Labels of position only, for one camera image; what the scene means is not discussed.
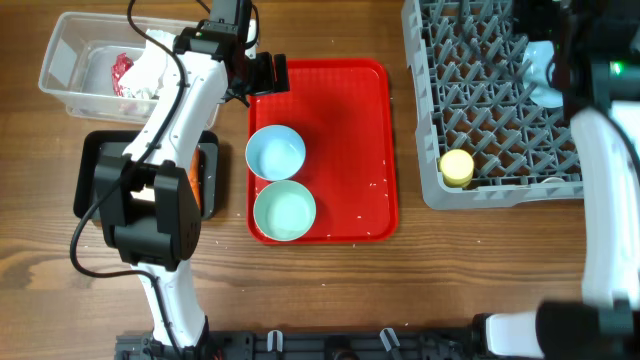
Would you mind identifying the light blue bowl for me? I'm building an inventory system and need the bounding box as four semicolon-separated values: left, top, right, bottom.
245;125;306;182

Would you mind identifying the orange carrot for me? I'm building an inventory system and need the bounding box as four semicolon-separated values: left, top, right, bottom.
188;148;202;209

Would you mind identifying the mint green bowl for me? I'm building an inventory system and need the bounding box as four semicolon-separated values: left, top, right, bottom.
253;180;317;242

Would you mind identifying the yellow plastic cup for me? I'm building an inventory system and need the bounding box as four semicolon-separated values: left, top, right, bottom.
439;149;474;188

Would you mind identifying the large light blue plate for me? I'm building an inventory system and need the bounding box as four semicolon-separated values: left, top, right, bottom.
522;41;563;109

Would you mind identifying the white rice pile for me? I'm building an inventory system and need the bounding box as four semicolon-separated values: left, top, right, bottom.
130;187;155;203

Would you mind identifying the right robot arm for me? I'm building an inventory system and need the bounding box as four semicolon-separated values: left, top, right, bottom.
471;1;639;359

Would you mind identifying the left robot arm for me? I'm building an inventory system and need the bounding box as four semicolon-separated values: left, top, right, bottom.
91;27;289;359

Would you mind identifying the clear plastic waste bin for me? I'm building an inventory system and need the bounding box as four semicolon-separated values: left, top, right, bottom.
37;11;227;130

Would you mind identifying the grey dishwasher rack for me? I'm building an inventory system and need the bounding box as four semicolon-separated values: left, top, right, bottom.
401;0;583;210

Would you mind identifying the crumpled white paper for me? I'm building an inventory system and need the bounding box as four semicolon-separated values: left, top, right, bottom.
117;40;167;99

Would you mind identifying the red serving tray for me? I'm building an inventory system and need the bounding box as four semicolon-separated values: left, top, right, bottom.
248;58;399;245

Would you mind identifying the red crumpled wrapper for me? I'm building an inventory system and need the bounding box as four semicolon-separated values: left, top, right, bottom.
111;53;134;98

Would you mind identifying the black rectangular tray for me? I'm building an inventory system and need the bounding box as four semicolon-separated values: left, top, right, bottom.
73;130;219;221

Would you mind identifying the left black cable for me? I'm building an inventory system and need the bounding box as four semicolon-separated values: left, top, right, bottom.
68;0;221;360

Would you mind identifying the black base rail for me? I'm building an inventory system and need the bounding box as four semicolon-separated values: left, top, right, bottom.
113;327;559;360

